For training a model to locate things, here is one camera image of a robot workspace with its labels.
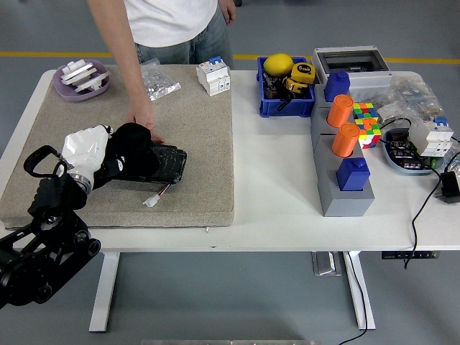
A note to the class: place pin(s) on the orange cylinder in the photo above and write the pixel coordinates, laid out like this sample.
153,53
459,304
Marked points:
345,140
340,111

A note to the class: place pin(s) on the clear plastic bag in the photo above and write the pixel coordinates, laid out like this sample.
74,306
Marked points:
455,158

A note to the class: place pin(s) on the white table leg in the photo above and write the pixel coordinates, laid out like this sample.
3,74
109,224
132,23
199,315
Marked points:
104,287
356,305

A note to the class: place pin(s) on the black power adapter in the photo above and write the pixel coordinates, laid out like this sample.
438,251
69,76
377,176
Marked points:
449,187

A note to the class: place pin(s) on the multicoloured puzzle cube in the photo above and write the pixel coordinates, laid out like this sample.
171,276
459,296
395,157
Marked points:
371,134
365,111

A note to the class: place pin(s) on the clear bag of screws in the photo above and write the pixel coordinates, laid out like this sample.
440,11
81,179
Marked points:
163,84

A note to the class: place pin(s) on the grey-brown mat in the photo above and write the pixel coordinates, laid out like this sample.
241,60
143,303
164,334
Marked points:
201,143

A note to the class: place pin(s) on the black plastic-wrapped panel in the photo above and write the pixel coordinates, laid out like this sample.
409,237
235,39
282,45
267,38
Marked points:
169,161

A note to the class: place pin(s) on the clear bags of small parts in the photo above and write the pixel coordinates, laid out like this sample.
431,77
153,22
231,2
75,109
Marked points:
407,93

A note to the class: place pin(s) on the black table control panel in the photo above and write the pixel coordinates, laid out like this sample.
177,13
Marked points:
406,255

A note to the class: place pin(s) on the white plastic bracket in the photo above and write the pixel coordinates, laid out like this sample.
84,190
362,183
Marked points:
94,81
78,70

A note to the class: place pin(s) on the yellow round ball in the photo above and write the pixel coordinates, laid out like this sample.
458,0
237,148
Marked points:
278,64

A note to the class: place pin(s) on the grey electrical enclosure box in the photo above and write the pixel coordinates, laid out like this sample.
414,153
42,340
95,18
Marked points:
366,81

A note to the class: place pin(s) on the person's right forearm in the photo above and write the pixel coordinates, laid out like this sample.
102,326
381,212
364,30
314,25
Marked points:
131,79

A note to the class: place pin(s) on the blue-grey plastic dish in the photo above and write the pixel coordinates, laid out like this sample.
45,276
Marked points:
390,159

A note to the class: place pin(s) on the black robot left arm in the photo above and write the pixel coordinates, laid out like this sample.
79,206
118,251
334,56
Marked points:
54,194

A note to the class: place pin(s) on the yellow tape measure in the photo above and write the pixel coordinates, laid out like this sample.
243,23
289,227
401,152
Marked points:
302,72
295,86

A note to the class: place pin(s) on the person's left hand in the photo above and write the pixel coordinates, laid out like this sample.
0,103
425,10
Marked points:
229,10

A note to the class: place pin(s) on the brown small component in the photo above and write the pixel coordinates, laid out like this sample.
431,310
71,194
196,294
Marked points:
273,93

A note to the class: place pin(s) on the person's right hand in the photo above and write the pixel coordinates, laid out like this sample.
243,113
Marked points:
143,115

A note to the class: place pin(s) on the dark electronic modules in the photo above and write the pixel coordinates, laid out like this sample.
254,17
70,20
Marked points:
407,154

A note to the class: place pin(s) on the person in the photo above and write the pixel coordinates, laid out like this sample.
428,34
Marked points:
169,21

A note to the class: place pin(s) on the blue plastic bin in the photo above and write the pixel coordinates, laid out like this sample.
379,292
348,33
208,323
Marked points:
287,108

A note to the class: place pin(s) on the blue block with knob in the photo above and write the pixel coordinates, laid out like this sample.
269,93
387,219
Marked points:
353,176
336,86

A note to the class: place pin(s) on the white circuit breaker blue lever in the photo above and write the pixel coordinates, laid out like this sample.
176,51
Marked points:
430,138
212,77

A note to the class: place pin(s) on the purple plastic dish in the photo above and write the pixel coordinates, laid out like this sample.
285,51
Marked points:
65,92

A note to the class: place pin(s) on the grey block holder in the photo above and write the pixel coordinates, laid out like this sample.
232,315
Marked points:
345,203

